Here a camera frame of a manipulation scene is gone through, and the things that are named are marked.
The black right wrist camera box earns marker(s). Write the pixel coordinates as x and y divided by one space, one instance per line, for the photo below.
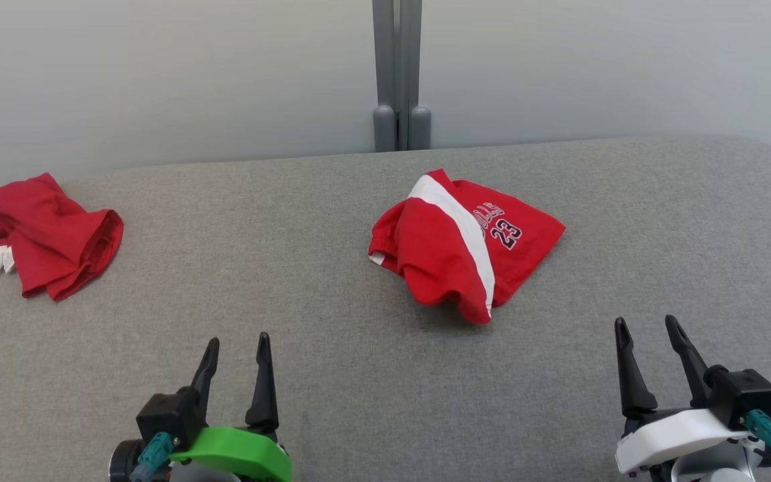
743 395

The grey metal partition post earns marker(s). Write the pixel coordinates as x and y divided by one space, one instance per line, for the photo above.
384 67
412 67

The red shorts with white stripe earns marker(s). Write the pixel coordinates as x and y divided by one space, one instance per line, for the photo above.
439 248

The red Bulls basketball jersey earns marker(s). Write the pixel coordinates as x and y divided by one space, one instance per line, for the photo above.
44 227

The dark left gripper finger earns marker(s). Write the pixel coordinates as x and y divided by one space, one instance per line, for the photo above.
208 365
263 395

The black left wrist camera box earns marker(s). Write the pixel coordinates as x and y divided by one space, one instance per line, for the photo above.
168 415

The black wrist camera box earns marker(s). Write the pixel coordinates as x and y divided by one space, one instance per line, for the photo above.
743 395
168 415

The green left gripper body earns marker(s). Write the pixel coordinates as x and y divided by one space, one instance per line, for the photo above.
238 452

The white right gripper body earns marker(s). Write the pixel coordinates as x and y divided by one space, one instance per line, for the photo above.
680 435

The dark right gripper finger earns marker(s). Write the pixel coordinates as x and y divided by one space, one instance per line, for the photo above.
690 358
633 381

